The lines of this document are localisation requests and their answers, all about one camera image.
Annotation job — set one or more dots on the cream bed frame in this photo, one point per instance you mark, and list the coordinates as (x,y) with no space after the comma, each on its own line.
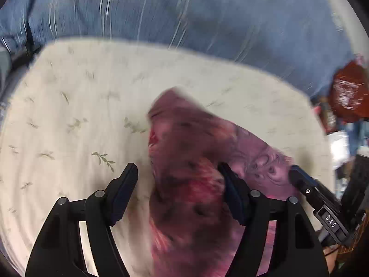
(346,14)

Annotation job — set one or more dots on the blue plaid quilt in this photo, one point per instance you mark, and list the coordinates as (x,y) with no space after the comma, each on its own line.
(201,14)

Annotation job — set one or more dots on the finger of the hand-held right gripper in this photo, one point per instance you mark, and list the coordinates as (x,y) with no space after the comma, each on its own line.
(308,183)

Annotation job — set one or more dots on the cream floral bed sheet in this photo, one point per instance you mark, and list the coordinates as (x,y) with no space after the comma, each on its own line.
(86,92)

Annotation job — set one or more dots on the pink floral small garment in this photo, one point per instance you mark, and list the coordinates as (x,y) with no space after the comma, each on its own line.
(187,150)

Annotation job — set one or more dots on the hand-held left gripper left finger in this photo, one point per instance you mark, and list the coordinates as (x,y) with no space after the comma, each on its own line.
(124,190)

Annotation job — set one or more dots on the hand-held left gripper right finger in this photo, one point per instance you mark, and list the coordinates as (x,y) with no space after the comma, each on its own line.
(233,196)

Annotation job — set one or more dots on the white plastic packet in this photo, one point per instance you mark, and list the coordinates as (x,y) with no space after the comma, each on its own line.
(340,150)

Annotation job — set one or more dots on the red patterned bag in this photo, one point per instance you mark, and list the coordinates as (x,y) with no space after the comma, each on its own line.
(348,92)

